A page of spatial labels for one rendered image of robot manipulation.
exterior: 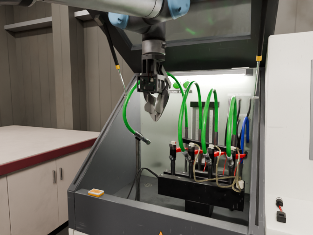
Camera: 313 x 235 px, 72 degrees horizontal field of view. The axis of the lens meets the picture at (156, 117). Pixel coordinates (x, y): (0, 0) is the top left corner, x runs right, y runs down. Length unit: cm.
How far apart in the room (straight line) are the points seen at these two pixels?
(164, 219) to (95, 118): 272
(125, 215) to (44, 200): 145
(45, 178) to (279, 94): 186
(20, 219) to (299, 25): 302
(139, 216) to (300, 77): 74
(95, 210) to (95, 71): 263
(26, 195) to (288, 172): 181
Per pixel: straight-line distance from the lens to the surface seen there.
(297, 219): 77
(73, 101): 323
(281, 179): 89
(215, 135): 100
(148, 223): 79
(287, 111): 90
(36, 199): 215
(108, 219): 88
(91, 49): 340
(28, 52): 436
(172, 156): 92
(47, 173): 215
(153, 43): 69
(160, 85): 69
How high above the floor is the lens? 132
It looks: 6 degrees down
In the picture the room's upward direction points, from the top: straight up
